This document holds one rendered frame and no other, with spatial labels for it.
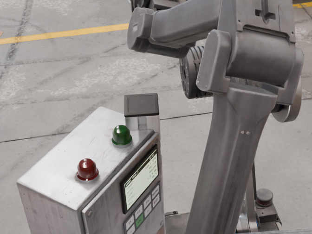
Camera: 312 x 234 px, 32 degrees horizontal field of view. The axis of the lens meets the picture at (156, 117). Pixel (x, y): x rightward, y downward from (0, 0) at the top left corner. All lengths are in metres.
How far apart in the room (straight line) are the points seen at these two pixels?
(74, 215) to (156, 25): 0.41
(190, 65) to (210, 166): 1.16
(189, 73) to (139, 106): 1.09
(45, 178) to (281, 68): 0.30
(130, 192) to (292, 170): 2.16
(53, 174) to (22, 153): 2.34
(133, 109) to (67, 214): 0.16
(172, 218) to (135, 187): 1.54
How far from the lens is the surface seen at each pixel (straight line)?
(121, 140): 0.67
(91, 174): 0.63
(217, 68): 0.60
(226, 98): 0.61
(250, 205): 1.99
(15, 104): 3.36
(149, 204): 0.75
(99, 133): 0.70
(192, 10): 0.77
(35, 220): 0.69
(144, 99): 0.71
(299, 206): 2.64
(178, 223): 2.21
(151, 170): 0.71
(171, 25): 0.85
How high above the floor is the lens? 1.92
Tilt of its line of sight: 38 degrees down
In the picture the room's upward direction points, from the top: 3 degrees counter-clockwise
